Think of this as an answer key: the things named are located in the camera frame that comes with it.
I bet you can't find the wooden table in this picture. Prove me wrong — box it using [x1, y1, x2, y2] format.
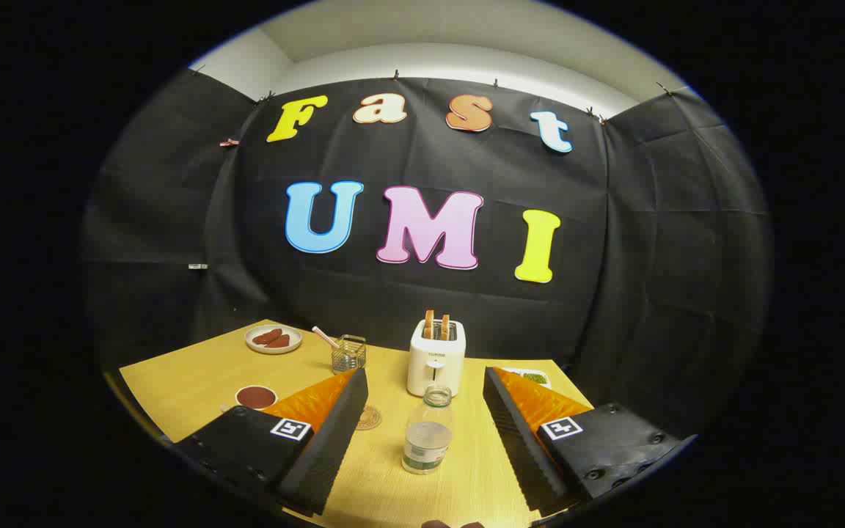
[120, 319, 596, 528]

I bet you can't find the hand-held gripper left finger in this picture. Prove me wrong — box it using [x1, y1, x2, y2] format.
[173, 367, 370, 518]

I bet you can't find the beige cup with wooden handle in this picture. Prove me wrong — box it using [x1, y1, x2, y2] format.
[220, 385, 279, 413]

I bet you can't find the white round plate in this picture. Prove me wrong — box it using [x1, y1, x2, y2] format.
[245, 324, 304, 355]

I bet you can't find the white toaster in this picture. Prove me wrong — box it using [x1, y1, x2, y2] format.
[406, 319, 466, 397]

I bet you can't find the black backdrop cloth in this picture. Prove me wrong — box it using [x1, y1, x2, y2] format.
[81, 70, 772, 441]

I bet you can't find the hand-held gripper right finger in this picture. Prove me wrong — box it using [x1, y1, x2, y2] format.
[483, 366, 698, 518]

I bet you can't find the clear plastic juice bottle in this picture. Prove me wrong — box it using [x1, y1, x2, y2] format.
[402, 385, 454, 475]

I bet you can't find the white divided condiment dish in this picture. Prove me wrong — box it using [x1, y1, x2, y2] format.
[500, 367, 552, 390]

